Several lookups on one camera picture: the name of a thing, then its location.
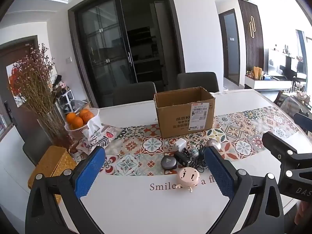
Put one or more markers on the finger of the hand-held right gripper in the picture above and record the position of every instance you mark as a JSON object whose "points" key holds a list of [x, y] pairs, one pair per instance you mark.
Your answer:
{"points": [[277, 143], [303, 123]]}

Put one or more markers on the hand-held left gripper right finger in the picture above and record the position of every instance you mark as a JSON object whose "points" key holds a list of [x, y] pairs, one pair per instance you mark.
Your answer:
{"points": [[218, 173]]}

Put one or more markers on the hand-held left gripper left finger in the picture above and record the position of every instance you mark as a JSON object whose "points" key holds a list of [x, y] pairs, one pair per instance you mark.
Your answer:
{"points": [[90, 170]]}

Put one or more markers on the silver oval device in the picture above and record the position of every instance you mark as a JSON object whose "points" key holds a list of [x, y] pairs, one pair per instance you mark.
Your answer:
{"points": [[214, 144]]}

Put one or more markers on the brown cardboard box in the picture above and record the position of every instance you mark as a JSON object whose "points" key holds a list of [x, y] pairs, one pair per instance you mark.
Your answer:
{"points": [[175, 124]]}

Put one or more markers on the person's right hand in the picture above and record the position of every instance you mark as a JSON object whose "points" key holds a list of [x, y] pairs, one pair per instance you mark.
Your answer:
{"points": [[304, 213]]}

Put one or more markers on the pink round power socket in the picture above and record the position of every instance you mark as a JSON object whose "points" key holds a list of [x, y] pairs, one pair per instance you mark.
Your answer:
{"points": [[187, 176]]}

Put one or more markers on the floral fabric tissue pouch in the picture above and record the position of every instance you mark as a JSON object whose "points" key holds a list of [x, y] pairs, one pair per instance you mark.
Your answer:
{"points": [[102, 136]]}

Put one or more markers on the yellow woven box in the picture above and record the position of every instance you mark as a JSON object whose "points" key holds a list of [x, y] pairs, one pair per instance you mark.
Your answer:
{"points": [[52, 160]]}

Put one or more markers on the white plastic basket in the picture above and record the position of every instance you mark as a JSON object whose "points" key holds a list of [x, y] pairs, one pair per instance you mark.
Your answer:
{"points": [[75, 132]]}

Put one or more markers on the white charger plug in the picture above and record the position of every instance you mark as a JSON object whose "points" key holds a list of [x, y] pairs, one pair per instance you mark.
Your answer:
{"points": [[180, 145]]}

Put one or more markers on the orange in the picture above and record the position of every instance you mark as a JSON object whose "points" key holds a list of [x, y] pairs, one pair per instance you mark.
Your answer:
{"points": [[70, 117], [84, 112], [77, 123], [88, 118]]}

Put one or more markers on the black round device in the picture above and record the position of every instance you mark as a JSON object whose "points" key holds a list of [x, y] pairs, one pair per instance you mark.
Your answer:
{"points": [[169, 162]]}

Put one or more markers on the white low cabinet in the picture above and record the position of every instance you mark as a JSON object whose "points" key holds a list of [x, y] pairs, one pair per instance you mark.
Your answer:
{"points": [[268, 84]]}

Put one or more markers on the dark dining chair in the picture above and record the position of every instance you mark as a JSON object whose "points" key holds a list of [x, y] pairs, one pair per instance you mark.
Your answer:
{"points": [[36, 148]]}

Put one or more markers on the patterned table runner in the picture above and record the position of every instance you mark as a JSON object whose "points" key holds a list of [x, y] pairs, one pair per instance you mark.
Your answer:
{"points": [[151, 143]]}

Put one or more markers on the white cube shelf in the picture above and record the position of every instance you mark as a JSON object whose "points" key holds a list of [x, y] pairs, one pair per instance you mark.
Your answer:
{"points": [[63, 97]]}

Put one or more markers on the grey dining chair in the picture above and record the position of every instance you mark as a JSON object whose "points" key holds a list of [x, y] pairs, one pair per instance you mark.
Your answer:
{"points": [[197, 81], [134, 93]]}

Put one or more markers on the dark hallway door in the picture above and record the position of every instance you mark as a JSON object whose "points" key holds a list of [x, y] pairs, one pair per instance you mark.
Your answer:
{"points": [[230, 48]]}

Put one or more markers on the dried flower bouquet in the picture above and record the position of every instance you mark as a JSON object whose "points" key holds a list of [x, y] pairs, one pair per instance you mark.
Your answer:
{"points": [[31, 82]]}

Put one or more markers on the dark glass sliding door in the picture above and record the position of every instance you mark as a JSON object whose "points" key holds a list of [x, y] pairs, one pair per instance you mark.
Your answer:
{"points": [[109, 41]]}

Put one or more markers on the brown wooden door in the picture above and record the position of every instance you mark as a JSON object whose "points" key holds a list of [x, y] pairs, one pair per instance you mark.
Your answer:
{"points": [[9, 53]]}

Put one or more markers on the dark slatted wall panel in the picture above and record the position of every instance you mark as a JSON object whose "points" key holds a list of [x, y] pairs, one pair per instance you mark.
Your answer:
{"points": [[256, 53]]}

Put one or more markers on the gold wall ornament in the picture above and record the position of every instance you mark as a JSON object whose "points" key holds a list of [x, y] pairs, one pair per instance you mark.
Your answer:
{"points": [[252, 28]]}

